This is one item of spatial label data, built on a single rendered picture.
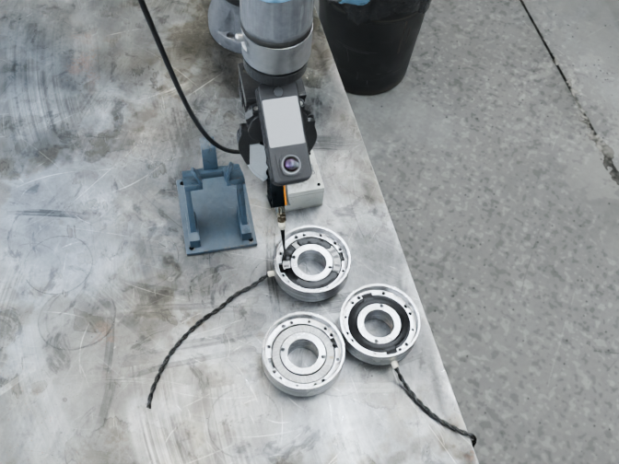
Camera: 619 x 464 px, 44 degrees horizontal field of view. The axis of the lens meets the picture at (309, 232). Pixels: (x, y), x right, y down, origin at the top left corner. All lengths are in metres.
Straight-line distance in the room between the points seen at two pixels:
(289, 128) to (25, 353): 0.46
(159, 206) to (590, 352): 1.26
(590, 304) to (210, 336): 1.29
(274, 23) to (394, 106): 1.58
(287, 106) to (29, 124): 0.52
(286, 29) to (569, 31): 2.00
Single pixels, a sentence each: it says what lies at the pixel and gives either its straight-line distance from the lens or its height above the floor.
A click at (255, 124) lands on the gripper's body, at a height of 1.05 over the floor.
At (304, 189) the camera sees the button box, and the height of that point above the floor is 0.85.
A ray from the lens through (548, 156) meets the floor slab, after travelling 2.35.
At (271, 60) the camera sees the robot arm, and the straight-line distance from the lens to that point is 0.82.
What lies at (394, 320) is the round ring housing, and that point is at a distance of 1.03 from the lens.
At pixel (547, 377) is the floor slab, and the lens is 1.99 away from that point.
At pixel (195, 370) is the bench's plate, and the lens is 1.02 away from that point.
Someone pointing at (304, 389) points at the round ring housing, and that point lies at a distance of 0.97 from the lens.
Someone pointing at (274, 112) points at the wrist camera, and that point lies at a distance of 0.86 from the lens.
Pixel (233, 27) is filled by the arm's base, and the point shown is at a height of 0.84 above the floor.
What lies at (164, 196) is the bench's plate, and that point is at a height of 0.80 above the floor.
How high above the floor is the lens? 1.74
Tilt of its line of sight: 58 degrees down
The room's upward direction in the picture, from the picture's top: 6 degrees clockwise
